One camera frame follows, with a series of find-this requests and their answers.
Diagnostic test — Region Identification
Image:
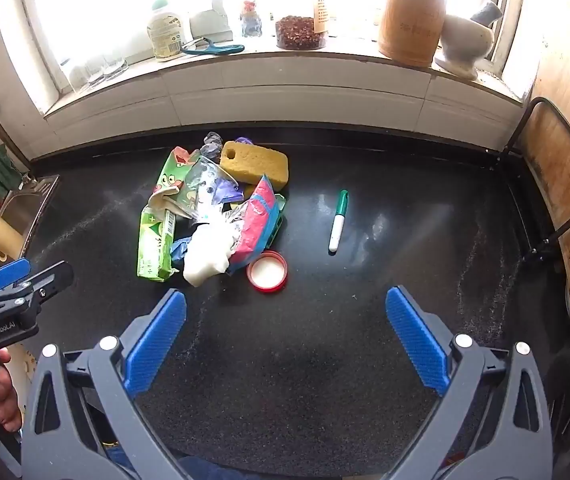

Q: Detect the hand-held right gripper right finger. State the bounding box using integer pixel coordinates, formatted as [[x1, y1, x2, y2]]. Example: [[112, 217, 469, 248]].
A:
[[385, 285, 553, 480]]

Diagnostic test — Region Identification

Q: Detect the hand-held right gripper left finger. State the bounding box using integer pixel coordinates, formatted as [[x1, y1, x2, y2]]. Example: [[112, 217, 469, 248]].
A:
[[21, 289, 201, 480]]

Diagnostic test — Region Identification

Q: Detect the blue wrapper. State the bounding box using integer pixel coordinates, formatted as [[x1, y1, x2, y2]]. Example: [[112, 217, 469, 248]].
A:
[[169, 237, 196, 271]]

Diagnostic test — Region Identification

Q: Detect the green carton packet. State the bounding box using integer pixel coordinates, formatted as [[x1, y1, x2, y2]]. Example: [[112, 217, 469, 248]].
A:
[[136, 195, 181, 281]]

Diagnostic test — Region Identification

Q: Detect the white plastic bag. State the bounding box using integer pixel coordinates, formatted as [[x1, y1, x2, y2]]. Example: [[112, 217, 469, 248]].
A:
[[183, 212, 238, 287]]

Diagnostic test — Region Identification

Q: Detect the red jar lid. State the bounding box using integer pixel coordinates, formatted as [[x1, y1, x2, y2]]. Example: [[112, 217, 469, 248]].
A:
[[246, 251, 288, 292]]

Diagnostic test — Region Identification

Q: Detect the green and white marker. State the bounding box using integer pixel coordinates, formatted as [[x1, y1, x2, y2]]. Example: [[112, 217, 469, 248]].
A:
[[328, 190, 350, 254]]

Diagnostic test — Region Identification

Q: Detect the silver foil wrapper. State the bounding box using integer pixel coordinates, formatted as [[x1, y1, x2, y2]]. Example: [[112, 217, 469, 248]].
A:
[[222, 207, 251, 251]]

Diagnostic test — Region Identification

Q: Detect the pink snack packet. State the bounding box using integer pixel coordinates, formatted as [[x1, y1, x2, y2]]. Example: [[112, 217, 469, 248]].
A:
[[227, 175, 281, 273]]

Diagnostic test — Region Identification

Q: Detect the green cartoon snack packet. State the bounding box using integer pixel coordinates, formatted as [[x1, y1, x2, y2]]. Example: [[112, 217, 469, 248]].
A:
[[152, 146, 201, 196]]

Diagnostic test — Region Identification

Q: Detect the white patterned pouch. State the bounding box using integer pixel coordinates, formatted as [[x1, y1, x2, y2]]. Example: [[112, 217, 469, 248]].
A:
[[177, 155, 238, 221]]

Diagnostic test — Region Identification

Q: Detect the grey foil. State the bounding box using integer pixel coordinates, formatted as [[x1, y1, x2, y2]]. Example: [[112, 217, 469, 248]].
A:
[[200, 131, 224, 158]]

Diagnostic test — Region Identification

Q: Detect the yellow sponge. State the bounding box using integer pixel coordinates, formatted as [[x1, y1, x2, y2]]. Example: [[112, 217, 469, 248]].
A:
[[220, 141, 290, 186]]

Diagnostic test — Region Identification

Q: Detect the stainless steel sink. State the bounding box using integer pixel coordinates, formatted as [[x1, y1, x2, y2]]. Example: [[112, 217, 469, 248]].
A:
[[0, 175, 61, 281]]

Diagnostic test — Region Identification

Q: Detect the clear drinking glass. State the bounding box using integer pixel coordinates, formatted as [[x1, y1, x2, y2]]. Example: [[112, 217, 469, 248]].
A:
[[103, 54, 129, 80], [84, 57, 107, 87]]

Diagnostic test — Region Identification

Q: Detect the dish soap bottle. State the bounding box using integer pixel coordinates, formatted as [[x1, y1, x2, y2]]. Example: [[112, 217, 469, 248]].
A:
[[146, 0, 187, 62]]

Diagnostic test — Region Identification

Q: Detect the teal vegetable peeler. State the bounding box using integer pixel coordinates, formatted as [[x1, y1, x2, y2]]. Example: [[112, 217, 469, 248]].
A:
[[180, 37, 246, 57]]

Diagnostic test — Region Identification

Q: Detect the grey box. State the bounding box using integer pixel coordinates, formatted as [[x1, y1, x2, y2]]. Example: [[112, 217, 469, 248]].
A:
[[189, 10, 233, 41]]

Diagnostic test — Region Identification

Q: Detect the white stone mortar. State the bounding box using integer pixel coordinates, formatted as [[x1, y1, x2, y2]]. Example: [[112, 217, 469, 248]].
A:
[[435, 12, 496, 80]]

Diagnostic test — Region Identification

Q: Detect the wooden utensil holder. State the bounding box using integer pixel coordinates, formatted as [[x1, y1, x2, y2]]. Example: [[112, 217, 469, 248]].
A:
[[378, 0, 446, 68]]

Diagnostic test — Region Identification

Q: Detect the white stone pestle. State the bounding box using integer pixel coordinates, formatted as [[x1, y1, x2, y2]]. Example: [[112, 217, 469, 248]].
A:
[[472, 0, 503, 26]]

